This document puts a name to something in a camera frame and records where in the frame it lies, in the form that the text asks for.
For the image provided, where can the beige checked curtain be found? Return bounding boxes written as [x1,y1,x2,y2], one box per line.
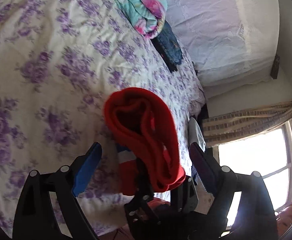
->
[202,101,292,148]

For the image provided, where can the white lace covered headboard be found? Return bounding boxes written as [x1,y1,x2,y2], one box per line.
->
[167,0,279,98]

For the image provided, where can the purple floral bedspread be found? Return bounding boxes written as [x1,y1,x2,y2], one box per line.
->
[0,0,205,235]

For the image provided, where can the folded dark denim jeans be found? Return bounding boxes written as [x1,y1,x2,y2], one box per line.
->
[151,21,183,73]

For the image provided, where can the grey folded garment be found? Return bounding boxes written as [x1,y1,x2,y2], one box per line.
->
[188,117,206,152]

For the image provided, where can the bright window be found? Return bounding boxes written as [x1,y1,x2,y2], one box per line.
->
[217,124,292,213]

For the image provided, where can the red pants with blue stripe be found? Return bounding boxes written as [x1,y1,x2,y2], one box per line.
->
[103,87,186,196]

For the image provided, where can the folded teal floral blanket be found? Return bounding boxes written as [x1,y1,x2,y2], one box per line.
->
[115,0,168,39]

